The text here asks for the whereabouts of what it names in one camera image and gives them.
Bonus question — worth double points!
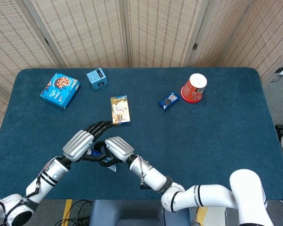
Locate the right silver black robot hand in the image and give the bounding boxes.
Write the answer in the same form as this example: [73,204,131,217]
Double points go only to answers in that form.
[94,136,135,167]

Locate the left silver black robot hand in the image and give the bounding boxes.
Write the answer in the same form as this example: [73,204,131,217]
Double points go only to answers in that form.
[63,121,114,163]

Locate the blue white toothpaste tube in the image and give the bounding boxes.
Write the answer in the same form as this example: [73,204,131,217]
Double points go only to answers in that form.
[91,148,118,173]

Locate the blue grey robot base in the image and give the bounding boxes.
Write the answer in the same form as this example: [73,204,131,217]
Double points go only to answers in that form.
[88,199,190,226]

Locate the yellow snack box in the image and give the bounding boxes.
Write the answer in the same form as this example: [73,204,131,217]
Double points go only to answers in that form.
[110,95,131,127]

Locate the blue cookie box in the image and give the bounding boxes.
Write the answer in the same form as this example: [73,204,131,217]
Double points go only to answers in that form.
[39,72,82,110]

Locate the dark blue cookie packet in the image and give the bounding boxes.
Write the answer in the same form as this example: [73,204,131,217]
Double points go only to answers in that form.
[157,91,181,112]

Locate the light blue cube box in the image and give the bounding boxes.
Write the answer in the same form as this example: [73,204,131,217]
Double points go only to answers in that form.
[86,67,109,91]

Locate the blue table cloth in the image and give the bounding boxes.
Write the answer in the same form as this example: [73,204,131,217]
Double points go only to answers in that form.
[0,67,283,201]

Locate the red instant noodle cup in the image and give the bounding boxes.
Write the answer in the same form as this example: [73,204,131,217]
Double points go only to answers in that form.
[180,73,208,104]

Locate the yellow cardboard box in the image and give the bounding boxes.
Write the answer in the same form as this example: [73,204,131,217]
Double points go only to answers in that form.
[194,206,229,226]

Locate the woven folding screen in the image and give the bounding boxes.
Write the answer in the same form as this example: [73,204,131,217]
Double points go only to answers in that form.
[0,0,283,149]

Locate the black floor cables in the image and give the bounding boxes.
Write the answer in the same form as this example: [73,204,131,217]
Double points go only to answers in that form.
[54,200,93,226]

